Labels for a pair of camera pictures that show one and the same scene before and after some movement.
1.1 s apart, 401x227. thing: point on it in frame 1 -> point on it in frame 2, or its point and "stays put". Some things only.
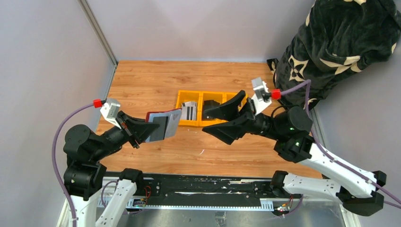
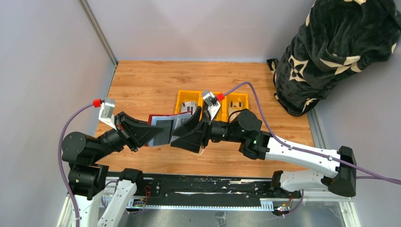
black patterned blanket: [338, 37] stays put
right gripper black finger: [225, 111] -> [185, 129]
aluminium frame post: [98, 31] stays put
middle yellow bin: [219, 96] stays put
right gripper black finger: [230, 132] -> [192, 139]
